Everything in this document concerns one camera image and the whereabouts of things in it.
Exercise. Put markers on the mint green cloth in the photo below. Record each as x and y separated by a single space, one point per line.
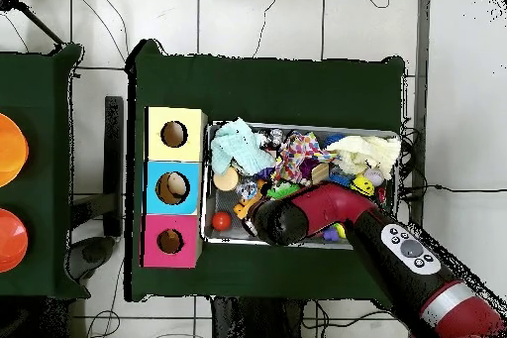
238 148

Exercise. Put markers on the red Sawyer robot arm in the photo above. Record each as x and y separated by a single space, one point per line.
333 207

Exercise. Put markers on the shallow clear mesh bin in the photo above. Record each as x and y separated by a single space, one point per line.
207 227

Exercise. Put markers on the wooden box with three holes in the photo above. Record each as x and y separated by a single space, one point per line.
176 162

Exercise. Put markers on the toy hamburger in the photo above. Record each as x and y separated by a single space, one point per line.
225 181

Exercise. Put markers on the green furry monster toy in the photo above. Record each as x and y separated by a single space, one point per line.
281 190

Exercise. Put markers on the orange flat plastic toy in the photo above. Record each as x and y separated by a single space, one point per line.
244 209

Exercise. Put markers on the colourful polka dot cloth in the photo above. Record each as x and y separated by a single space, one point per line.
299 154

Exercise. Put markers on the red ball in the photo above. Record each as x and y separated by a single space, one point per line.
221 221

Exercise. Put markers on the dark green table cloth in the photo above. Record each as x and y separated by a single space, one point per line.
261 88
43 116

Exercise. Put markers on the large yellow ball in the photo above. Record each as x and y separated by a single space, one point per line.
364 186

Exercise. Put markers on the cream yellow cloth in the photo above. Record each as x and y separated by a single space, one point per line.
368 152

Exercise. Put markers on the black stand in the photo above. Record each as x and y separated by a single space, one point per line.
114 156

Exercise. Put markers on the orange bowl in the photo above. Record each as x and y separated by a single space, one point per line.
9 150
9 240

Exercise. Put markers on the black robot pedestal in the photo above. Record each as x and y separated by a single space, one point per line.
261 322

